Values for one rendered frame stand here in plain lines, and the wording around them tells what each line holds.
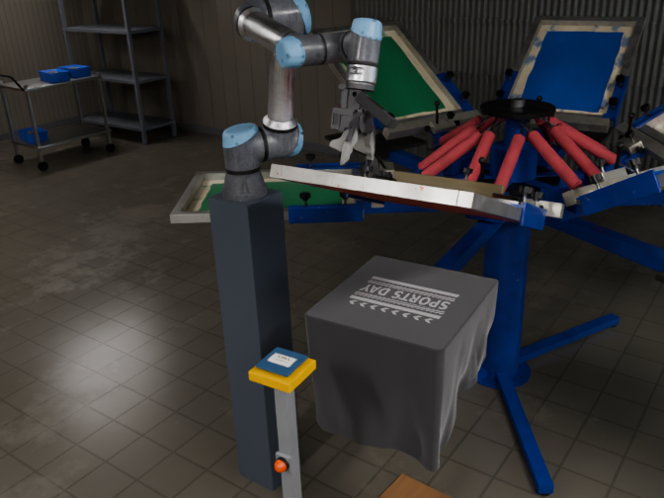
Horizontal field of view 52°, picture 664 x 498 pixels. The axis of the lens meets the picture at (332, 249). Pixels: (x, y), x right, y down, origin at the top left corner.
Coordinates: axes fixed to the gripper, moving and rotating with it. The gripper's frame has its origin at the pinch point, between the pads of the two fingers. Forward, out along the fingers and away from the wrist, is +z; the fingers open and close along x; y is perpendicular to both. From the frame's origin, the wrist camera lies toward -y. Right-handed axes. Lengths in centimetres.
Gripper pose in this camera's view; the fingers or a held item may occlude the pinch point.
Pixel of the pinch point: (358, 167)
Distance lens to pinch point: 169.5
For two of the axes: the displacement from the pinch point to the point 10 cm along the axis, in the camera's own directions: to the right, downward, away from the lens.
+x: -4.9, 0.9, -8.7
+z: -1.1, 9.8, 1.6
